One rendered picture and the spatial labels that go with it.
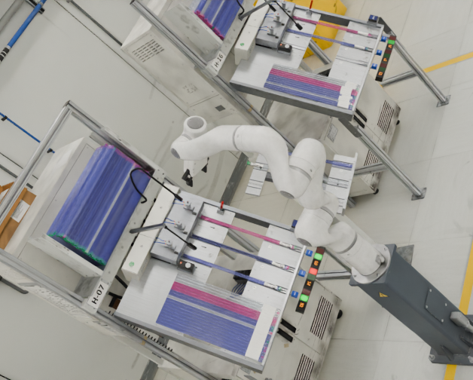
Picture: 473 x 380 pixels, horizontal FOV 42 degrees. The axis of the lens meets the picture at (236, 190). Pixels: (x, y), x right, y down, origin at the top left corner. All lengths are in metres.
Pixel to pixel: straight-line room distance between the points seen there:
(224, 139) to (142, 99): 2.85
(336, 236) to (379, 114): 1.83
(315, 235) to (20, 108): 2.66
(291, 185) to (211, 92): 1.74
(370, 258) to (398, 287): 0.18
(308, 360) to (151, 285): 0.99
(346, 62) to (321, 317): 1.44
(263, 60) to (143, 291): 1.52
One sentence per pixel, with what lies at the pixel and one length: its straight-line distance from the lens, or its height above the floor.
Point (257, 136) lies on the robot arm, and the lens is 2.01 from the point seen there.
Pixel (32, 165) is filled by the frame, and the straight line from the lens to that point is 2.82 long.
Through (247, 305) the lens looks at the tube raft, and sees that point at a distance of 2.84.
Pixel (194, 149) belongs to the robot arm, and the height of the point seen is 1.63.
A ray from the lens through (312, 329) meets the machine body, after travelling 3.44.
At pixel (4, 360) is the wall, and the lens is 4.27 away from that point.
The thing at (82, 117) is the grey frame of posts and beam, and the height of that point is 1.81.
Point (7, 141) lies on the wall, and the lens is 4.38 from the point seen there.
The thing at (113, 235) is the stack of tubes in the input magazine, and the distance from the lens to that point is 2.86.
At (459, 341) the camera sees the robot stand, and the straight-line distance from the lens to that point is 3.02.
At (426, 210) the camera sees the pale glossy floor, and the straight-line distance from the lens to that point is 3.71.
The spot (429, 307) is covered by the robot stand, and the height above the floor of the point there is 0.38.
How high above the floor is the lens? 2.46
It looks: 28 degrees down
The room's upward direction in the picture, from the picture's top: 50 degrees counter-clockwise
